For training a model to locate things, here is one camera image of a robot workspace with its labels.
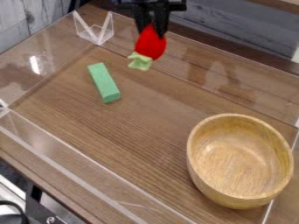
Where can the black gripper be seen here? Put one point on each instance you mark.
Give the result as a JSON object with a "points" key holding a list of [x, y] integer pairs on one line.
{"points": [[160, 7]]}

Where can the red plush strawberry toy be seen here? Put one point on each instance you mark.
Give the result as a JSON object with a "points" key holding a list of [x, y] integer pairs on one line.
{"points": [[150, 48]]}

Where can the green foam block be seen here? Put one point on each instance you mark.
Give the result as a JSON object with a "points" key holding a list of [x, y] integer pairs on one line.
{"points": [[104, 82]]}

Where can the wooden bowl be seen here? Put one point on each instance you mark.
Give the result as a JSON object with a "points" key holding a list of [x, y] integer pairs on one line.
{"points": [[239, 160]]}

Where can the clear acrylic tray wall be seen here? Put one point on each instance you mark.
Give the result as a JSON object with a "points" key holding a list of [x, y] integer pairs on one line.
{"points": [[111, 159]]}

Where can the black table leg bracket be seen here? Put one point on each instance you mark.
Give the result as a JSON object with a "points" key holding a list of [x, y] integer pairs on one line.
{"points": [[36, 210]]}

